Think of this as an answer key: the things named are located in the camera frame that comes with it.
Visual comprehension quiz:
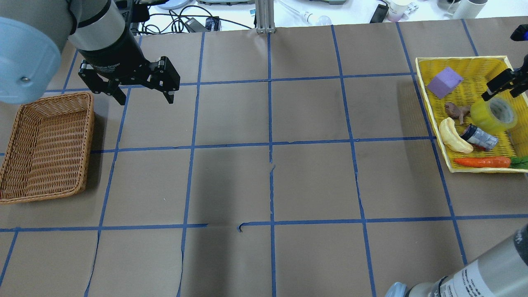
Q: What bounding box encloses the purple foam cube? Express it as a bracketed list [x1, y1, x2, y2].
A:
[427, 66, 464, 99]

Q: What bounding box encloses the white paper cup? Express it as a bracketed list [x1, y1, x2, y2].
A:
[386, 0, 419, 22]

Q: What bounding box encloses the black power adapter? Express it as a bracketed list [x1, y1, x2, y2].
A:
[370, 4, 390, 23]

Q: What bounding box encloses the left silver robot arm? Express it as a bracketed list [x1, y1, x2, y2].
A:
[0, 0, 180, 105]

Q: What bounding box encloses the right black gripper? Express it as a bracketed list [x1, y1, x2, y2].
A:
[481, 25, 528, 101]

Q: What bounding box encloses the yellow tape roll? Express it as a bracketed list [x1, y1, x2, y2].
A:
[470, 97, 518, 134]

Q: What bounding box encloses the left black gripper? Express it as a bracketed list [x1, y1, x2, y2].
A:
[79, 31, 180, 106]

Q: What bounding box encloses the small dark jar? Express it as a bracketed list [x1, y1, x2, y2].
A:
[460, 124, 499, 152]

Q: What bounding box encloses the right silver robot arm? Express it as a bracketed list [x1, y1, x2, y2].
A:
[386, 56, 527, 297]

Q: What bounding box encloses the orange toy carrot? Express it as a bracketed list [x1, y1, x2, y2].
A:
[453, 156, 528, 170]

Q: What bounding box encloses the white light bulb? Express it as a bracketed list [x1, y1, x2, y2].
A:
[277, 0, 332, 26]

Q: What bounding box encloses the white mug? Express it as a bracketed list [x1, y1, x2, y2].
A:
[447, 0, 488, 19]

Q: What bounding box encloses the brown wicker basket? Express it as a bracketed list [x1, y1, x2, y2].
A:
[0, 92, 95, 205]

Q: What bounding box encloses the aluminium frame post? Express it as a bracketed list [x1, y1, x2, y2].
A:
[255, 0, 276, 34]

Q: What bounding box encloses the brown toy figure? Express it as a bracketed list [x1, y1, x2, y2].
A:
[444, 102, 471, 125]

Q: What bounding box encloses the yellow toy banana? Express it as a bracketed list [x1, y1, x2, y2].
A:
[438, 117, 474, 154]

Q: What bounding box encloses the blue plate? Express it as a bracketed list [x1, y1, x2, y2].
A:
[156, 0, 192, 11]

